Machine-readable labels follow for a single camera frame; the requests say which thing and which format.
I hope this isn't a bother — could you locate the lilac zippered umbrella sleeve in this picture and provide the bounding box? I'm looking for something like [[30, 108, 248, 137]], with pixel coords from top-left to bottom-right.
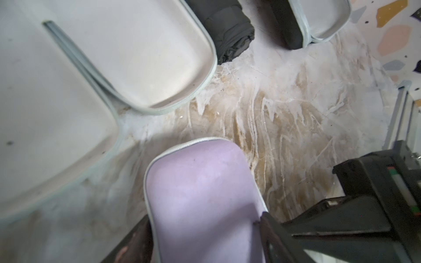
[[144, 138, 267, 263]]

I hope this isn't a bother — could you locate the black folded umbrella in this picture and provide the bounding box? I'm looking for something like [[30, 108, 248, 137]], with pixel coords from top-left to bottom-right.
[[186, 0, 255, 65]]

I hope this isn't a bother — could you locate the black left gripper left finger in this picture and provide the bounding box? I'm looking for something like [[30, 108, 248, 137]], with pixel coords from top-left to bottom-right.
[[102, 215, 153, 263]]

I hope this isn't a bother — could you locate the aluminium corner post right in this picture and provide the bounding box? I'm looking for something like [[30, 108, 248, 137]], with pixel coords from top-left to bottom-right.
[[382, 86, 421, 154]]

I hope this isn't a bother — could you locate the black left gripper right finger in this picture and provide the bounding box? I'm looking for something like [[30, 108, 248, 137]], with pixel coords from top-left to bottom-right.
[[258, 211, 315, 263]]

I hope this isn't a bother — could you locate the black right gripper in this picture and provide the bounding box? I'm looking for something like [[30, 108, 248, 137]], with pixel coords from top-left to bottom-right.
[[284, 140, 421, 263]]

